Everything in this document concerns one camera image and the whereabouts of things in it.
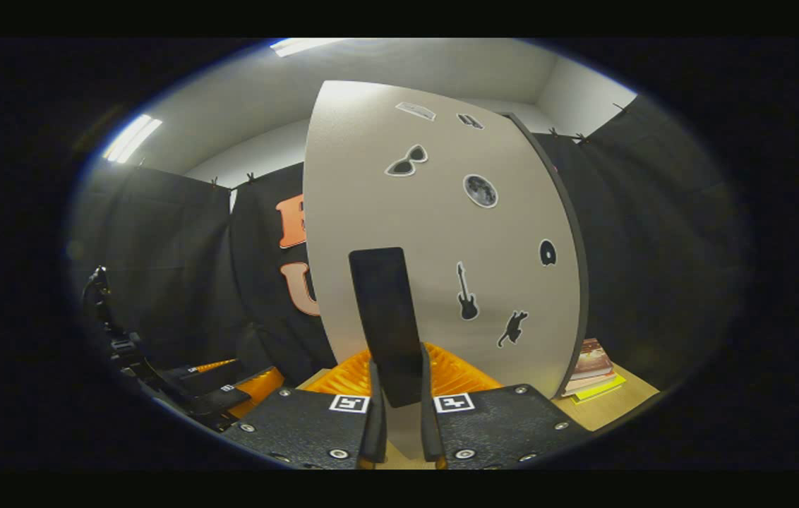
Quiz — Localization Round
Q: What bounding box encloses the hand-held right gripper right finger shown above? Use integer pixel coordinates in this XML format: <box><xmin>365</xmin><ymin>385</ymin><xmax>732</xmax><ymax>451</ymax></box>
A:
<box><xmin>419</xmin><ymin>342</ymin><xmax>591</xmax><ymax>470</ymax></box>

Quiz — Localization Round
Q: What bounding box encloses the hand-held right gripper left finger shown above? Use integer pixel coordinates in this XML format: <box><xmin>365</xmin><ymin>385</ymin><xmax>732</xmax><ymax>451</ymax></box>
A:
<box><xmin>220</xmin><ymin>342</ymin><xmax>388</xmax><ymax>470</ymax></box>

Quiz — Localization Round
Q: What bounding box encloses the black door handle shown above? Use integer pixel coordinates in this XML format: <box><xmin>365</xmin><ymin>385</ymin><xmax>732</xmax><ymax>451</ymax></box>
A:
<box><xmin>349</xmin><ymin>247</ymin><xmax>425</xmax><ymax>409</ymax></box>

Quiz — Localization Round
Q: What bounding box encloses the white cabinet door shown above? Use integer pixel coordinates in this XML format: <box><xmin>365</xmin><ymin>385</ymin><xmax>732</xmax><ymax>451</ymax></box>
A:
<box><xmin>303</xmin><ymin>80</ymin><xmax>589</xmax><ymax>463</ymax></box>

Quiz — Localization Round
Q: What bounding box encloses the black backdrop cloth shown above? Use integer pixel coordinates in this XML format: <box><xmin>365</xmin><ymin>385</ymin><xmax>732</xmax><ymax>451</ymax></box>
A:
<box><xmin>68</xmin><ymin>95</ymin><xmax>746</xmax><ymax>396</ymax></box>

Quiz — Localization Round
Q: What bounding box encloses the yellow book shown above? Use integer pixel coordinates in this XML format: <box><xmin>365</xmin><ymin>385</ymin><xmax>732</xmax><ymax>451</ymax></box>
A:
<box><xmin>570</xmin><ymin>374</ymin><xmax>627</xmax><ymax>404</ymax></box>

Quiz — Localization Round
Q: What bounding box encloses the brown cover book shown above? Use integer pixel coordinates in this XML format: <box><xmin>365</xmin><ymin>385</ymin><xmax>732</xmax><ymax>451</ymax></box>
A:
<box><xmin>560</xmin><ymin>339</ymin><xmax>615</xmax><ymax>396</ymax></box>

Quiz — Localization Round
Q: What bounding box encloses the ceiling light panel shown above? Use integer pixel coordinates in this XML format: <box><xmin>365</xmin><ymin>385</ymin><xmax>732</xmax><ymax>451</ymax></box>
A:
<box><xmin>103</xmin><ymin>114</ymin><xmax>162</xmax><ymax>164</ymax></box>
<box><xmin>269</xmin><ymin>39</ymin><xmax>344</xmax><ymax>57</ymax></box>

